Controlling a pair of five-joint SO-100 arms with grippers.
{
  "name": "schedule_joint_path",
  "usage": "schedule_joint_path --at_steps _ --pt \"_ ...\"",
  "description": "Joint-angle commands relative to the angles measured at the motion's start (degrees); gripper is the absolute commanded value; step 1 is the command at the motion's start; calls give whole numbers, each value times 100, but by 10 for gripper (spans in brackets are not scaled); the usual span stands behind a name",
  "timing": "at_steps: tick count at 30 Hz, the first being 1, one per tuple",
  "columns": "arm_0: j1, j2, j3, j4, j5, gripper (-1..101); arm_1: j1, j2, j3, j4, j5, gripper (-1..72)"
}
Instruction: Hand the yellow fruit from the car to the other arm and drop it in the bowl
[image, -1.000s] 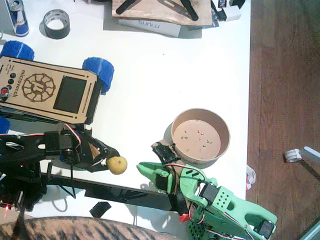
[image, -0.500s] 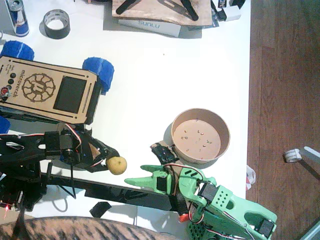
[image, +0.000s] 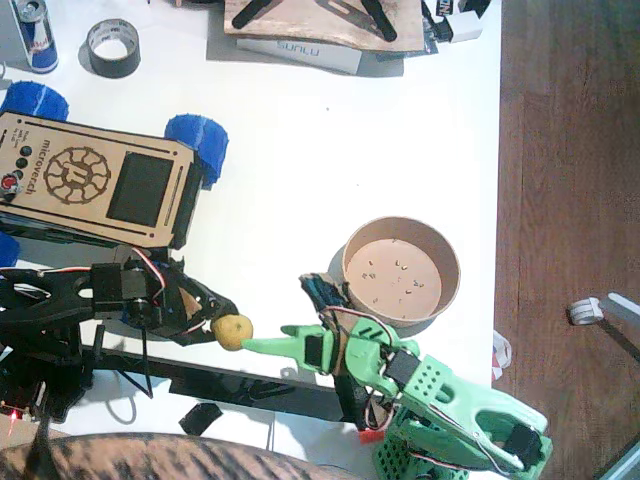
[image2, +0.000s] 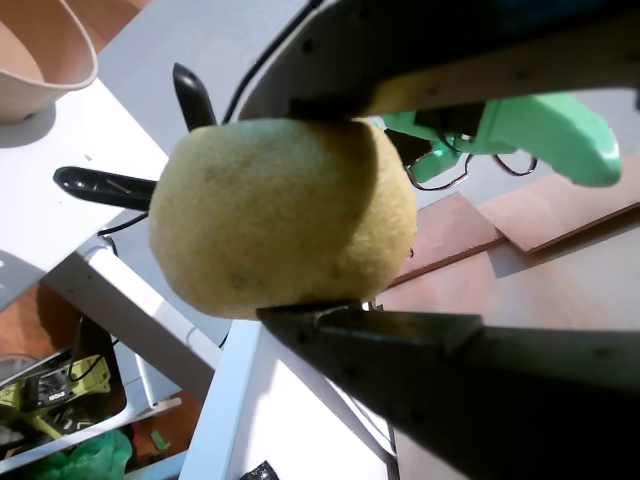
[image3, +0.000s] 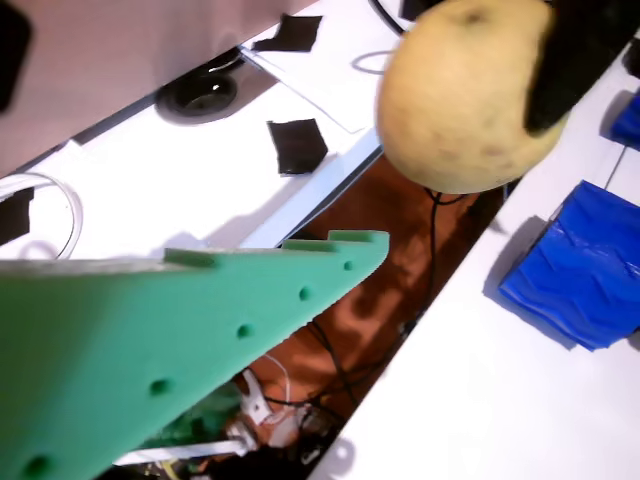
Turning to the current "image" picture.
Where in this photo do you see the small yellow potato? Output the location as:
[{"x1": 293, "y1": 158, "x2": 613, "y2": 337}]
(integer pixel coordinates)
[{"x1": 209, "y1": 313, "x2": 255, "y2": 353}]

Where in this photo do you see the round cardboard bowl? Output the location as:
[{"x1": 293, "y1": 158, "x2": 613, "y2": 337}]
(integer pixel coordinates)
[{"x1": 341, "y1": 215, "x2": 462, "y2": 330}]

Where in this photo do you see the black flat plastic piece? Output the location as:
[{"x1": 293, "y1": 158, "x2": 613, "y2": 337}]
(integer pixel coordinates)
[{"x1": 178, "y1": 402, "x2": 224, "y2": 437}]

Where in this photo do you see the brown striped fabric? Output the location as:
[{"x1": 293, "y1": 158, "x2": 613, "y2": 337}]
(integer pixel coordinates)
[{"x1": 0, "y1": 432, "x2": 361, "y2": 480}]

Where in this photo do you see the red white plastic bag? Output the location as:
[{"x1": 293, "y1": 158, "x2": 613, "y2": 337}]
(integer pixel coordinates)
[{"x1": 492, "y1": 329, "x2": 513, "y2": 385}]

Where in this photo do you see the wooden microrover chassis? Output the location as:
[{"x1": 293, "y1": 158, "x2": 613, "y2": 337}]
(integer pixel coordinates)
[{"x1": 0, "y1": 110, "x2": 205, "y2": 251}]

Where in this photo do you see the black tape roll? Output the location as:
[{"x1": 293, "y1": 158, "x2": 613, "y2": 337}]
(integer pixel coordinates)
[{"x1": 85, "y1": 18, "x2": 142, "y2": 80}]

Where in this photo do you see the red bull drink can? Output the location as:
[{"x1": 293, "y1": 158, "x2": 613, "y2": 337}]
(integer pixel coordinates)
[{"x1": 12, "y1": 0, "x2": 60, "y2": 74}]

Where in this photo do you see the white sunlu box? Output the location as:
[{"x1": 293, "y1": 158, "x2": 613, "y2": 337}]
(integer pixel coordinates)
[{"x1": 235, "y1": 35, "x2": 364, "y2": 77}]

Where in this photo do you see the white furniture bar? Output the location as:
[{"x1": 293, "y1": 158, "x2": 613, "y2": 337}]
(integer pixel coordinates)
[{"x1": 606, "y1": 292, "x2": 640, "y2": 324}]

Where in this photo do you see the brown wooden board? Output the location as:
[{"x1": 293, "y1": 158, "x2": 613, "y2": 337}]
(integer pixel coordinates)
[{"x1": 223, "y1": 0, "x2": 427, "y2": 54}]

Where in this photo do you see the black flat strip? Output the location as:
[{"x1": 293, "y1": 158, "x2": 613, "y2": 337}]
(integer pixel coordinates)
[
  {"x1": 231, "y1": 0, "x2": 281, "y2": 29},
  {"x1": 359, "y1": 0, "x2": 399, "y2": 44}
]

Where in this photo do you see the black labelled package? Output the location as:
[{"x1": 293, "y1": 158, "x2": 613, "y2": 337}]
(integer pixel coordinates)
[{"x1": 422, "y1": 0, "x2": 454, "y2": 55}]

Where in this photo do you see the small white box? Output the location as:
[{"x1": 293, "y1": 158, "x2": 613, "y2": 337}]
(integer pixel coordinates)
[{"x1": 446, "y1": 12, "x2": 485, "y2": 45}]

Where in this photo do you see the black camera cable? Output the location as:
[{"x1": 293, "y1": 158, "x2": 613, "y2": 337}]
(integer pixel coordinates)
[{"x1": 119, "y1": 324, "x2": 156, "y2": 400}]

